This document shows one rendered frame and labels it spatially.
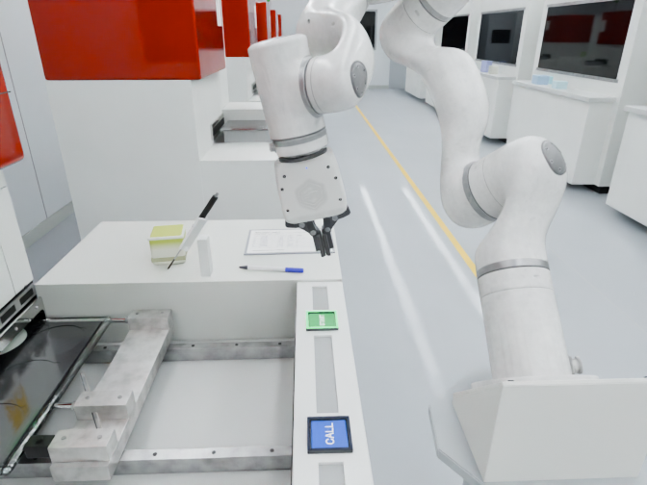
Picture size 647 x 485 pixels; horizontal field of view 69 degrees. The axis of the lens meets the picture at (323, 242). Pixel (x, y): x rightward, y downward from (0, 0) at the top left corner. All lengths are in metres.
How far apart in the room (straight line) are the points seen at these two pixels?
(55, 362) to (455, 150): 0.83
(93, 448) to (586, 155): 4.88
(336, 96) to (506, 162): 0.36
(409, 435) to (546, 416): 1.29
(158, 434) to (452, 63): 0.84
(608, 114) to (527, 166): 4.35
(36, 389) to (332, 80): 0.68
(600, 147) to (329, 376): 4.69
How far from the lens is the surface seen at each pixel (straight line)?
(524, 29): 7.06
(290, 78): 0.67
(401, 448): 1.96
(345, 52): 0.66
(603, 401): 0.78
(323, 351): 0.79
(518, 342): 0.81
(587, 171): 5.26
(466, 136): 0.95
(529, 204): 0.86
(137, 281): 1.04
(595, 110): 5.12
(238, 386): 0.95
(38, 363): 0.99
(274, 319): 1.03
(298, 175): 0.71
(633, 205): 4.48
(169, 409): 0.93
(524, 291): 0.82
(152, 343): 0.99
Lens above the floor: 1.43
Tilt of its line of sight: 24 degrees down
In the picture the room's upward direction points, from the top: straight up
